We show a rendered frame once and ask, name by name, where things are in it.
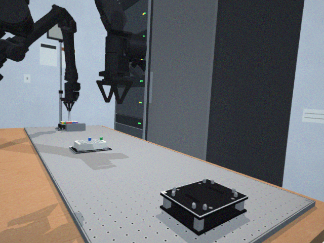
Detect white grid rack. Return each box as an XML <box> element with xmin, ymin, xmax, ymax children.
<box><xmin>74</xmin><ymin>139</ymin><xmax>107</xmax><ymax>151</ymax></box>

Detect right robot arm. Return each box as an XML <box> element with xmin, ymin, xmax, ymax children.
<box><xmin>0</xmin><ymin>0</ymin><xmax>147</xmax><ymax>78</ymax></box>

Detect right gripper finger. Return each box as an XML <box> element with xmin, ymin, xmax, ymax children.
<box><xmin>96</xmin><ymin>80</ymin><xmax>113</xmax><ymax>103</ymax></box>
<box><xmin>110</xmin><ymin>78</ymin><xmax>133</xmax><ymax>104</ymax></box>

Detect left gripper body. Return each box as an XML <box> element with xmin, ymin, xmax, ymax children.
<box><xmin>60</xmin><ymin>90</ymin><xmax>77</xmax><ymax>102</ymax></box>

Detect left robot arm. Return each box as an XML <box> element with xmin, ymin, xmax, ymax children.
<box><xmin>0</xmin><ymin>4</ymin><xmax>80</xmax><ymax>98</ymax></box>

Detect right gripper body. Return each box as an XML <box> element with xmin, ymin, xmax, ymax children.
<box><xmin>99</xmin><ymin>53</ymin><xmax>130</xmax><ymax>81</ymax></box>

